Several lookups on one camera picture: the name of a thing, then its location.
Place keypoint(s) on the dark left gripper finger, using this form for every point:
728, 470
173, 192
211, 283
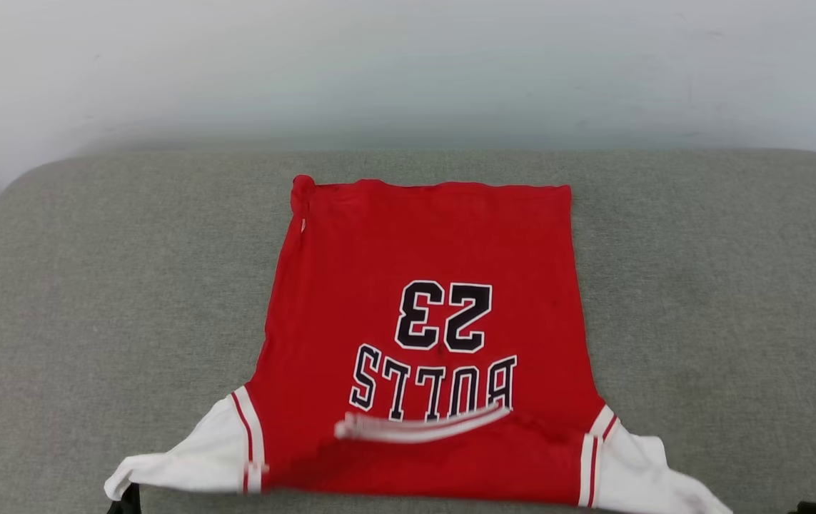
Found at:
126, 502

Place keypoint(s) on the red white basketball jersey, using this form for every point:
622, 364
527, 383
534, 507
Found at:
422, 243

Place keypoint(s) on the grey fabric sofa cushion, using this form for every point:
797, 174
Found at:
93, 307

